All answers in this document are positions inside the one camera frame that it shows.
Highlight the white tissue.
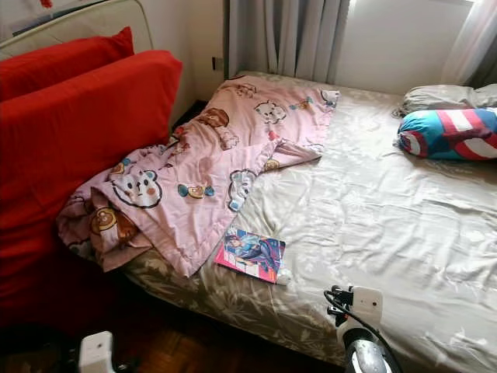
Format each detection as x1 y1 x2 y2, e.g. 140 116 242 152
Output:
276 267 296 287

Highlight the colourful comic magazine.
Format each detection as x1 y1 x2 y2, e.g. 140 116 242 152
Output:
214 227 287 284

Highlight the pink cartoon print blanket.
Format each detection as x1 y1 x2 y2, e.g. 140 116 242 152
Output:
56 75 341 278

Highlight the bed with beige floral sheet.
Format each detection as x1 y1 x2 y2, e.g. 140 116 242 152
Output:
120 71 497 373

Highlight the red white blue striped bolster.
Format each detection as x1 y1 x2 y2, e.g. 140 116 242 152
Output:
397 107 497 162

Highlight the large red cushion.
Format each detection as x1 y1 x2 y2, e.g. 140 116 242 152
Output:
0 50 183 312

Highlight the grey beige pillow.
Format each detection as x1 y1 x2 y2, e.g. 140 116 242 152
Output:
400 83 497 117

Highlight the grey curtain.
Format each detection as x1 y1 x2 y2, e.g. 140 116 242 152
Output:
225 0 352 85

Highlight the white sheer curtain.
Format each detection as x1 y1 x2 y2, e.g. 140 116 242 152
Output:
439 0 497 88

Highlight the small red cushion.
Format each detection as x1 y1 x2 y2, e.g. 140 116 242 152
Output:
0 26 135 100

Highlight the beige curved headboard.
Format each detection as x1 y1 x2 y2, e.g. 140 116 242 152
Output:
0 0 154 59

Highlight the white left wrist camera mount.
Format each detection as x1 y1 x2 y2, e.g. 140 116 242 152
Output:
79 331 116 373

